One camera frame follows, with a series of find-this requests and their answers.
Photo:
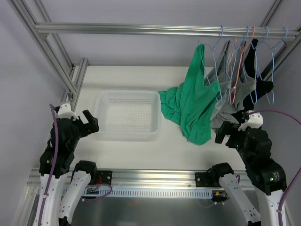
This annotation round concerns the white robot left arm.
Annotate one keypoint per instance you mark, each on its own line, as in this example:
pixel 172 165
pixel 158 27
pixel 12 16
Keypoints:
pixel 56 208

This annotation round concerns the white slotted cable duct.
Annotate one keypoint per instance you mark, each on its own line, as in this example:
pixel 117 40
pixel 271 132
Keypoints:
pixel 148 193

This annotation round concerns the pink wire hanger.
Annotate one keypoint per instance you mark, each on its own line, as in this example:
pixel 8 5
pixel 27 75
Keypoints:
pixel 234 88

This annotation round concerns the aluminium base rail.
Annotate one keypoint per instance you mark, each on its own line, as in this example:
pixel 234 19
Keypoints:
pixel 146 178

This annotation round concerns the grey tank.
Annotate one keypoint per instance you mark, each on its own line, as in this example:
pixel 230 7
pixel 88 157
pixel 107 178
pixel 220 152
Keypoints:
pixel 221 112
pixel 244 86

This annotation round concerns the white perforated plastic basket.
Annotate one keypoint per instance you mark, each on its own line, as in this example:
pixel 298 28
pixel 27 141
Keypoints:
pixel 128 115

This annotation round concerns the light blue wire hanger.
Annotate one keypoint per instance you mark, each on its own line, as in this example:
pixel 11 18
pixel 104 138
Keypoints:
pixel 212 49

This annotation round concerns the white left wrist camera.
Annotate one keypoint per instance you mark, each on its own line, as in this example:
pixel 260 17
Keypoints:
pixel 66 112

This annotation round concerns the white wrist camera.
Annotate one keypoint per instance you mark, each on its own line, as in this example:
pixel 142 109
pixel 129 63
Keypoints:
pixel 252 120
pixel 66 112

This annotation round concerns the green tank top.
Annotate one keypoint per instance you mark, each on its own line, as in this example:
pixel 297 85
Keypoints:
pixel 191 104

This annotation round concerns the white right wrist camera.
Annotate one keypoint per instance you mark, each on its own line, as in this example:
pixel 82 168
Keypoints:
pixel 252 120

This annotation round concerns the aluminium frame left posts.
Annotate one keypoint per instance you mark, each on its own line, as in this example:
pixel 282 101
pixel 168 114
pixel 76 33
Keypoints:
pixel 54 52

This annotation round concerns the aluminium hanging rail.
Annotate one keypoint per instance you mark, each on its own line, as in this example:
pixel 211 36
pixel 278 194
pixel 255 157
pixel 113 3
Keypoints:
pixel 142 29

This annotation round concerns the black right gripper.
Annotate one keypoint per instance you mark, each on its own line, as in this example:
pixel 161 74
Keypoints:
pixel 224 132

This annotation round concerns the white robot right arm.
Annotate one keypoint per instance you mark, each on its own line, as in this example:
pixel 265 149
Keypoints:
pixel 267 176

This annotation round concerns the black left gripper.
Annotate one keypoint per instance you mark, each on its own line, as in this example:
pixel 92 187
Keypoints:
pixel 89 123

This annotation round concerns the black tank top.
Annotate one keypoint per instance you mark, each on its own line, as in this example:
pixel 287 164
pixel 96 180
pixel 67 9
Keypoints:
pixel 237 117

